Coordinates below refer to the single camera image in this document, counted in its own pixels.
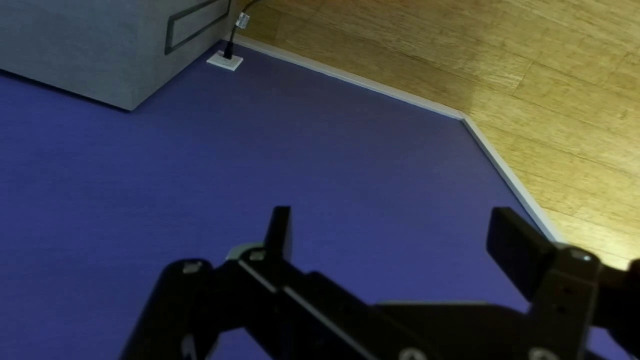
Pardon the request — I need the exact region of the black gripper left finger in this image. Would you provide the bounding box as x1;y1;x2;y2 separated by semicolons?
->
118;206;376;360

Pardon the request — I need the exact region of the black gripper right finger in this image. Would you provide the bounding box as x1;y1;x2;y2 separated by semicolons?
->
486;206;640;360

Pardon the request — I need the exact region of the gray concrete-look desk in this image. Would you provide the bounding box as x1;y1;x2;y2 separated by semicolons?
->
0;0;236;112

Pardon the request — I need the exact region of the white wall outlet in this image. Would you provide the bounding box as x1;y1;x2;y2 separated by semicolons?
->
204;49;245;71

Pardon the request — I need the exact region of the black power cable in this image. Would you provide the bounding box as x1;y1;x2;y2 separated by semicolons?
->
222;0;260;61

